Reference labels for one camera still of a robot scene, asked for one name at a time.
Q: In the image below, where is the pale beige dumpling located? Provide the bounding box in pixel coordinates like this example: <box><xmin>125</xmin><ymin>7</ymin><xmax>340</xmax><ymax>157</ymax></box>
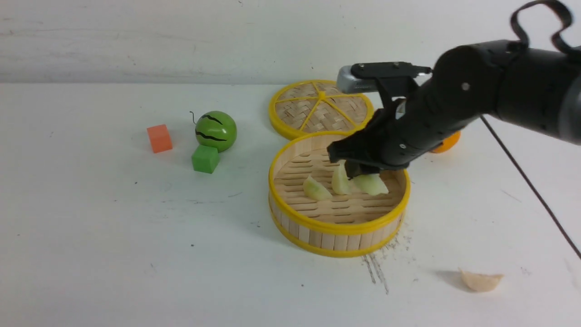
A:
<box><xmin>459</xmin><ymin>269</ymin><xmax>504</xmax><ymax>292</ymax></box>

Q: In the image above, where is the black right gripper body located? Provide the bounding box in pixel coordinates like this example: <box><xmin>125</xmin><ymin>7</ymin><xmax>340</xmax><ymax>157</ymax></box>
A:
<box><xmin>326</xmin><ymin>82</ymin><xmax>459</xmax><ymax>171</ymax></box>

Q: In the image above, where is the orange cube block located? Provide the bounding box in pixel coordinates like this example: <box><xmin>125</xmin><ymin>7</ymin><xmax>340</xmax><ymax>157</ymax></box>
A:
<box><xmin>147</xmin><ymin>124</ymin><xmax>173</xmax><ymax>154</ymax></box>

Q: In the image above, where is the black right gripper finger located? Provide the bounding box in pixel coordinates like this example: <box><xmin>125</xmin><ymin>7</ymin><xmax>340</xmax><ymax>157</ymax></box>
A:
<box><xmin>345</xmin><ymin>158</ymin><xmax>380</xmax><ymax>179</ymax></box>

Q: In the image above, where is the green dumpling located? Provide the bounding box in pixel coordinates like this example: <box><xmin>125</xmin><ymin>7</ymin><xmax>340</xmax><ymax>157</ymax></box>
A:
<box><xmin>302</xmin><ymin>175</ymin><xmax>333</xmax><ymax>202</ymax></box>
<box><xmin>331</xmin><ymin>162</ymin><xmax>352</xmax><ymax>195</ymax></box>
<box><xmin>352</xmin><ymin>174</ymin><xmax>389</xmax><ymax>195</ymax></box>

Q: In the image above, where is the green cube block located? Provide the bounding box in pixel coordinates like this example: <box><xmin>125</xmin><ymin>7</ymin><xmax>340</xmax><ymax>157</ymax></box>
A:
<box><xmin>191</xmin><ymin>145</ymin><xmax>220</xmax><ymax>174</ymax></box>

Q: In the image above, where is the orange toy pear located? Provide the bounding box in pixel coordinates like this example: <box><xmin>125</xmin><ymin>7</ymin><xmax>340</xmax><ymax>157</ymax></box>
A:
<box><xmin>431</xmin><ymin>131</ymin><xmax>461</xmax><ymax>154</ymax></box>

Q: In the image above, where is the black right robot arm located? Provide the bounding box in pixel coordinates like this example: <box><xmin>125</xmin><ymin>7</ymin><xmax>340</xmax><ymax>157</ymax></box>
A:
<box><xmin>327</xmin><ymin>40</ymin><xmax>580</xmax><ymax>178</ymax></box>

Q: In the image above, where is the black cable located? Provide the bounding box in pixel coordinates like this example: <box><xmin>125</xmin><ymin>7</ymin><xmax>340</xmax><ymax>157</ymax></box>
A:
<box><xmin>480</xmin><ymin>115</ymin><xmax>581</xmax><ymax>260</ymax></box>

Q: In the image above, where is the green toy watermelon ball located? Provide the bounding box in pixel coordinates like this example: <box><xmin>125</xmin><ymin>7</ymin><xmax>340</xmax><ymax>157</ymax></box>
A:
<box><xmin>192</xmin><ymin>110</ymin><xmax>238</xmax><ymax>153</ymax></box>

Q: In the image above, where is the bamboo steamer tray yellow rim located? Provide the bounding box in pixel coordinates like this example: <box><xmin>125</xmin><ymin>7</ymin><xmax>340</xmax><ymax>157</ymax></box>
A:
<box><xmin>268</xmin><ymin>132</ymin><xmax>411</xmax><ymax>258</ymax></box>

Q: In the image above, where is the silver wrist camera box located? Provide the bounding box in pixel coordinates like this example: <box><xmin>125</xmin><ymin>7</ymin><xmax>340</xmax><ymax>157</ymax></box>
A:
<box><xmin>336</xmin><ymin>61</ymin><xmax>433</xmax><ymax>97</ymax></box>

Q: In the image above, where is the woven bamboo steamer lid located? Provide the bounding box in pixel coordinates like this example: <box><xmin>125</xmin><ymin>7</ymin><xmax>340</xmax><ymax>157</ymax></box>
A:
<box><xmin>268</xmin><ymin>80</ymin><xmax>375</xmax><ymax>139</ymax></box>

